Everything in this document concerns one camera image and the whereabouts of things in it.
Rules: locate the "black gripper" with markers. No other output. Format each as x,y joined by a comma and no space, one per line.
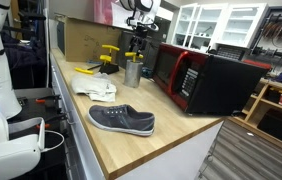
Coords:
140,33

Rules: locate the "metal cylinder tin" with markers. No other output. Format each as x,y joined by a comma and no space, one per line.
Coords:
133,75

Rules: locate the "gray towel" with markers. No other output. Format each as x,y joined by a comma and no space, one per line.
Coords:
91,88

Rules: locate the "dark gray fabric bin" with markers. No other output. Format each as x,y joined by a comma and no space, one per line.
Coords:
154,50

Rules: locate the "black wedge tool holder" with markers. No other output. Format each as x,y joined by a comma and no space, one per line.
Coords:
109,69

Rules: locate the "blue tool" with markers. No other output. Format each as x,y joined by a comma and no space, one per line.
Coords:
92,62

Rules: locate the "large cardboard box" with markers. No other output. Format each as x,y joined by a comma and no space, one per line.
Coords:
77,40

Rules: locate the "gray canvas shoe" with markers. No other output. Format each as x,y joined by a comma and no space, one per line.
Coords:
124,120

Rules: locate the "white glass-door cabinet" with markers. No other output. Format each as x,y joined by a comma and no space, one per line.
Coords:
214,23

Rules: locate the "red microwave oven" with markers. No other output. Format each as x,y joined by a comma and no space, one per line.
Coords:
221,86

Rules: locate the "black slotted crate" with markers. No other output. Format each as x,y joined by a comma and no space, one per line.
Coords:
231,52

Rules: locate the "dark purple cloth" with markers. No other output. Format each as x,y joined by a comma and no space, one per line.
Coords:
24,56

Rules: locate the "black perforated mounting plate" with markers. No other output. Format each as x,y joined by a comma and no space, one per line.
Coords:
31,111

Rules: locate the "wooden shelf unit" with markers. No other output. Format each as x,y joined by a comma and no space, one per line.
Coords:
257,103

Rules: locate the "black tool pegboard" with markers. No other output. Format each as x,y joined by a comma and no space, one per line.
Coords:
281,36

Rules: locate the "black storage bin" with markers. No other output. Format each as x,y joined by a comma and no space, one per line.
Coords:
277,125

